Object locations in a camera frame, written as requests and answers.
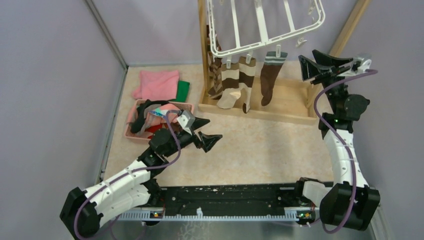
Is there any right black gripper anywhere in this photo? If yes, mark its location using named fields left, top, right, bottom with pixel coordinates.
left=299, top=50, right=353, bottom=114

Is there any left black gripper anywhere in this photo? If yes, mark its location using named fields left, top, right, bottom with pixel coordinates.
left=163, top=117, right=222, bottom=158

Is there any dark brown grey-cuffed sock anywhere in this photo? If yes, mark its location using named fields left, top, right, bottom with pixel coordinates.
left=260, top=51, right=288, bottom=107

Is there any white clip hanger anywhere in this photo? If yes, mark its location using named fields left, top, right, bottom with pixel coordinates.
left=206, top=0, right=326, bottom=61

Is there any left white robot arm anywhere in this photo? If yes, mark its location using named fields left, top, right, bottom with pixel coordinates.
left=59, top=117, right=223, bottom=240

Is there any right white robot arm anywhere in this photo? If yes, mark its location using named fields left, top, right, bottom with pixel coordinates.
left=293, top=49, right=381, bottom=234

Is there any wooden hanger stand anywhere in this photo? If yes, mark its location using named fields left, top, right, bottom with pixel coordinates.
left=197, top=0, right=372, bottom=126

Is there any brown cream striped sock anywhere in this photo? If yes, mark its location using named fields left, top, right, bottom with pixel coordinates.
left=217, top=63, right=241, bottom=109
left=238, top=56, right=256, bottom=114

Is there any pink patterned sock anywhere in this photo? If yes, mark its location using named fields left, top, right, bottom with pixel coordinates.
left=147, top=103, right=181, bottom=126

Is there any green cloth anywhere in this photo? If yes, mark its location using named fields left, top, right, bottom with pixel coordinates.
left=171, top=80, right=190, bottom=103

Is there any red patterned sock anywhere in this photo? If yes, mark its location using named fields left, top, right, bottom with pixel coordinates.
left=145, top=124, right=167, bottom=139

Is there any pink towel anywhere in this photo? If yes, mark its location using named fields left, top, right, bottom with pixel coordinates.
left=131, top=70, right=180, bottom=101

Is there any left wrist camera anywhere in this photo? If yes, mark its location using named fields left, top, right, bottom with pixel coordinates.
left=176, top=110, right=196, bottom=135

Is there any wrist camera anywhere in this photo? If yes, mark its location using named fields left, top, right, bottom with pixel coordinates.
left=176, top=110, right=196, bottom=135
left=351, top=53, right=372, bottom=75

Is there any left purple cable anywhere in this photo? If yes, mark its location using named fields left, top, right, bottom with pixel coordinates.
left=72, top=110, right=183, bottom=240

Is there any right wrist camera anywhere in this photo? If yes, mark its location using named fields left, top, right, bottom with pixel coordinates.
left=351, top=53, right=372, bottom=75

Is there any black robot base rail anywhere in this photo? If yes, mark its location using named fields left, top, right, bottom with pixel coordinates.
left=141, top=183, right=319, bottom=226

